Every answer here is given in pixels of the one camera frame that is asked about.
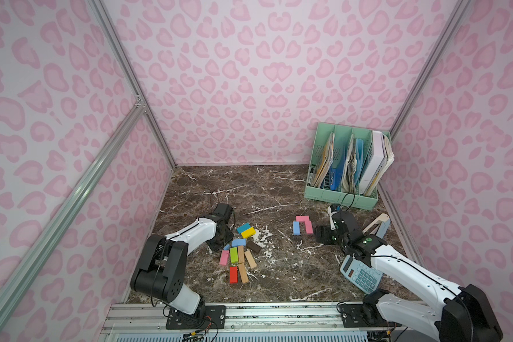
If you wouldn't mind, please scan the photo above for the teal block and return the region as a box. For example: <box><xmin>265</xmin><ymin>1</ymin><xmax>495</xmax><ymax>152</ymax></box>
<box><xmin>237</xmin><ymin>223</ymin><xmax>252</xmax><ymax>234</ymax></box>

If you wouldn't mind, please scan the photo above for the yellow block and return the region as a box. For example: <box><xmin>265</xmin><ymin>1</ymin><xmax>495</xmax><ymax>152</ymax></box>
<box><xmin>241</xmin><ymin>227</ymin><xmax>256</xmax><ymax>239</ymax></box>

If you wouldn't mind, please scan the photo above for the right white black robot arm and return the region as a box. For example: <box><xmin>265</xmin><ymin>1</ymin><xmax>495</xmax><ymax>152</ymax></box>
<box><xmin>316</xmin><ymin>205</ymin><xmax>504</xmax><ymax>341</ymax></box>

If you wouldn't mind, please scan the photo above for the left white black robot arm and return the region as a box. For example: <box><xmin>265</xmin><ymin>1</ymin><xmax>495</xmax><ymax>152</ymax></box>
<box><xmin>130</xmin><ymin>203</ymin><xmax>234</xmax><ymax>319</ymax></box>

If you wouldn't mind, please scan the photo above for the beige blue stapler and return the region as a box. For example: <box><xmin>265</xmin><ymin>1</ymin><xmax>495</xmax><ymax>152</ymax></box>
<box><xmin>363</xmin><ymin>214</ymin><xmax>391</xmax><ymax>239</ymax></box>

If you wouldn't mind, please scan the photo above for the green block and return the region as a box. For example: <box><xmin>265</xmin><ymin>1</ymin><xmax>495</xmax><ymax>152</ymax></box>
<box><xmin>229</xmin><ymin>247</ymin><xmax>239</xmax><ymax>264</ymax></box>

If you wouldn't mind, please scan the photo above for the wooden block upright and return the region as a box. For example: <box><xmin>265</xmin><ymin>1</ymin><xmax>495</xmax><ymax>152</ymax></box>
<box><xmin>237</xmin><ymin>246</ymin><xmax>245</xmax><ymax>264</ymax></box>

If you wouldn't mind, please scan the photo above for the dark brown block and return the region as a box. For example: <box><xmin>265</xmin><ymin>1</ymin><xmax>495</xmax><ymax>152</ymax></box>
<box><xmin>246</xmin><ymin>240</ymin><xmax>262</xmax><ymax>254</ymax></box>

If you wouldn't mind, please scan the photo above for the wooden block tilted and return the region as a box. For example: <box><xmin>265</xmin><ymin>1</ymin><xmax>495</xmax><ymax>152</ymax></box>
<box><xmin>245</xmin><ymin>250</ymin><xmax>257</xmax><ymax>269</ymax></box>

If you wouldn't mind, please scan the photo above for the light blue calculator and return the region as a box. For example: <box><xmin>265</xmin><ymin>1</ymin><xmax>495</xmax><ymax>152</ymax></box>
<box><xmin>340</xmin><ymin>255</ymin><xmax>383</xmax><ymax>294</ymax></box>

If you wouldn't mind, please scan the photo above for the blue mesh folder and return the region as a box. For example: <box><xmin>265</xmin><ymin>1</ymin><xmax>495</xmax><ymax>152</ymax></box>
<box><xmin>329</xmin><ymin>149</ymin><xmax>346</xmax><ymax>191</ymax></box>

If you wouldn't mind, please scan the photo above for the red block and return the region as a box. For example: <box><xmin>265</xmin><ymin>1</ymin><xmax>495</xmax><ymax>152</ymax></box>
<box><xmin>229</xmin><ymin>266</ymin><xmax>239</xmax><ymax>284</ymax></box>

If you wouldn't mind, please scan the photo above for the green desktop file organizer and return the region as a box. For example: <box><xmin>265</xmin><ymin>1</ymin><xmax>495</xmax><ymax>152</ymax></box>
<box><xmin>304</xmin><ymin>123</ymin><xmax>395</xmax><ymax>210</ymax></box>

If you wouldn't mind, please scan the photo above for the wooden block bottom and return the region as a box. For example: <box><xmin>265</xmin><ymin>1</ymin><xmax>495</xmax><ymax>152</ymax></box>
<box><xmin>238</xmin><ymin>263</ymin><xmax>249</xmax><ymax>284</ymax></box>

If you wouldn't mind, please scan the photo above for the white binder folder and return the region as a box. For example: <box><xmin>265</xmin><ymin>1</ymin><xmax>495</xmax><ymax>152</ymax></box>
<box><xmin>359</xmin><ymin>131</ymin><xmax>386</xmax><ymax>196</ymax></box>

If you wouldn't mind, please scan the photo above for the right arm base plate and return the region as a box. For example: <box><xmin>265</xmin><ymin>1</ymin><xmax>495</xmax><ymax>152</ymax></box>
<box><xmin>336</xmin><ymin>302</ymin><xmax>386</xmax><ymax>328</ymax></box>

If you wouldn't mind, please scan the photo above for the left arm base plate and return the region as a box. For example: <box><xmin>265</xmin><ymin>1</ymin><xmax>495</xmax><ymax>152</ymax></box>
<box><xmin>166</xmin><ymin>305</ymin><xmax>227</xmax><ymax>330</ymax></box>

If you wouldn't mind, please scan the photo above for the aluminium mounting rail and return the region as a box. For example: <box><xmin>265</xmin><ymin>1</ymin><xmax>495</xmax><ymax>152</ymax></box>
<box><xmin>103</xmin><ymin>294</ymin><xmax>440</xmax><ymax>338</ymax></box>

